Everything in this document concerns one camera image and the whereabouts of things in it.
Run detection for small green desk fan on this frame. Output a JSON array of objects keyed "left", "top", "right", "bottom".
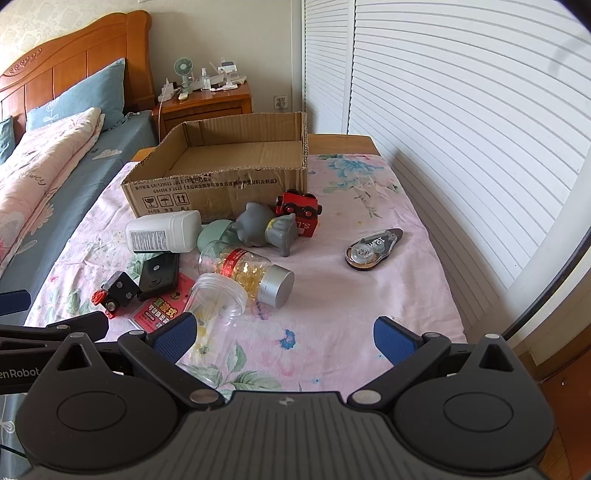
[{"left": 177, "top": 56, "right": 195, "bottom": 90}]

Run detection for grey elephant toy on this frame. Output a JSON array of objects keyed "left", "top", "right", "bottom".
[{"left": 229, "top": 202, "right": 298, "bottom": 257}]

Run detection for pink card packet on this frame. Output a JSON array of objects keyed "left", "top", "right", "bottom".
[{"left": 130, "top": 271, "right": 197, "bottom": 334}]

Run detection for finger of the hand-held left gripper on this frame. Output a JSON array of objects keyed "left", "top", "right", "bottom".
[
  {"left": 0, "top": 290, "right": 31, "bottom": 317},
  {"left": 0, "top": 311, "right": 110, "bottom": 344}
]

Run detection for large blue pillow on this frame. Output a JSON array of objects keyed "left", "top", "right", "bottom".
[{"left": 25, "top": 58, "right": 126, "bottom": 132}]

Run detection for black toy car red wheels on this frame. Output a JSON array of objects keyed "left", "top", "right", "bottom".
[{"left": 91, "top": 271, "right": 140, "bottom": 320}]

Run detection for white louvered closet door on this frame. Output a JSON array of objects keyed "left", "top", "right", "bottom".
[
  {"left": 302, "top": 0, "right": 356, "bottom": 136},
  {"left": 346, "top": 0, "right": 591, "bottom": 296}
]

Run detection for pink floral table cloth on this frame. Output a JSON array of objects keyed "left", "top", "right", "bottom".
[{"left": 23, "top": 152, "right": 467, "bottom": 393}]

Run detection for blue bed sheet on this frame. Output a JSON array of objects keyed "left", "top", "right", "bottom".
[{"left": 0, "top": 111, "right": 160, "bottom": 296}]

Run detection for small black device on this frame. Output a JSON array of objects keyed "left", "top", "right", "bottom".
[{"left": 137, "top": 253, "right": 181, "bottom": 303}]

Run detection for clear plastic jar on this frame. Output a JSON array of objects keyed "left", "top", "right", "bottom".
[{"left": 178, "top": 272, "right": 249, "bottom": 388}]

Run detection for wooden nightstand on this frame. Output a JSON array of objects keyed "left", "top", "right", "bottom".
[{"left": 152, "top": 80, "right": 254, "bottom": 144}]

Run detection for white plastic bottle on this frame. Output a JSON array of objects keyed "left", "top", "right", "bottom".
[{"left": 126, "top": 210, "right": 202, "bottom": 254}]

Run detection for wooden bed headboard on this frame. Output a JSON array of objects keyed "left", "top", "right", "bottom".
[{"left": 0, "top": 9, "right": 155, "bottom": 139}]

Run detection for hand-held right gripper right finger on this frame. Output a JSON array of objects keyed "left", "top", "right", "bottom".
[{"left": 347, "top": 318, "right": 522, "bottom": 409}]

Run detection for small blue pillow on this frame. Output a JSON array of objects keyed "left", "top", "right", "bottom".
[{"left": 0, "top": 115, "right": 14, "bottom": 164}]

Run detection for brown cardboard box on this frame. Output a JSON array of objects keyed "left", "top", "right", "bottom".
[{"left": 121, "top": 112, "right": 309, "bottom": 220}]

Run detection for red toy train car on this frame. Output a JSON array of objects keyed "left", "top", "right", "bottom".
[{"left": 274, "top": 189, "right": 321, "bottom": 237}]

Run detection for pink floral blanket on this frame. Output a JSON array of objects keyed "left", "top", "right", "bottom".
[{"left": 0, "top": 107, "right": 103, "bottom": 273}]

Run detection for capsule bottle with silver cap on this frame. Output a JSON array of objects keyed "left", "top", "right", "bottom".
[{"left": 198, "top": 242, "right": 295, "bottom": 309}]

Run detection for green round lid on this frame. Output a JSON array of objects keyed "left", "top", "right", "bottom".
[{"left": 197, "top": 220, "right": 236, "bottom": 254}]

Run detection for correction tape dispenser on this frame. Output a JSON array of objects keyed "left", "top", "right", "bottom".
[{"left": 345, "top": 228, "right": 404, "bottom": 271}]

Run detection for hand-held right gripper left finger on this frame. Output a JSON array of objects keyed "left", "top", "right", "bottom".
[{"left": 55, "top": 313, "right": 227, "bottom": 409}]

